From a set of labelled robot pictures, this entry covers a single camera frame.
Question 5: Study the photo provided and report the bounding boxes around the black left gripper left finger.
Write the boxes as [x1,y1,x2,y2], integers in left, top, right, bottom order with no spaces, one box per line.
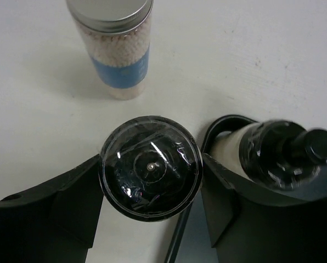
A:
[0,156,103,262]

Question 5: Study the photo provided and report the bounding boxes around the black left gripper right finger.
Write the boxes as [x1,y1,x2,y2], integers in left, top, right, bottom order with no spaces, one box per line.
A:
[201,154,327,262]

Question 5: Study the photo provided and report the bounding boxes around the black-cap salt bottle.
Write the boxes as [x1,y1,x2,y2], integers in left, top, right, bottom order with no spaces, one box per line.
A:
[210,120,327,191]

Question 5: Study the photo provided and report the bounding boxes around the clear-cap salt grinder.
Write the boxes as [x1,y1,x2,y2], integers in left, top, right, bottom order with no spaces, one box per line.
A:
[98,116,203,222]

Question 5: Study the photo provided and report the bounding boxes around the blue-label silver-lid bead jar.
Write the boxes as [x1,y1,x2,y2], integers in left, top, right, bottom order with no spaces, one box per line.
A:
[66,0,154,100]

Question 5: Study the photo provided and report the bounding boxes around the black plastic tray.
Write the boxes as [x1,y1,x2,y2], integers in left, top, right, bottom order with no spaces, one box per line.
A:
[164,115,254,262]

